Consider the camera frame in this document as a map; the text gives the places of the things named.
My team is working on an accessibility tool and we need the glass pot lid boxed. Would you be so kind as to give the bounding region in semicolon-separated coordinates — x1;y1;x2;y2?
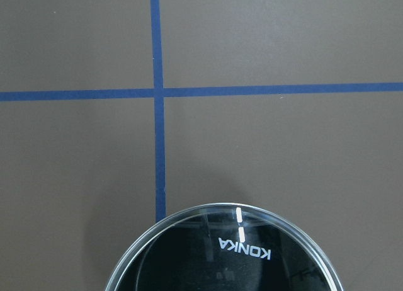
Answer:
106;203;343;290

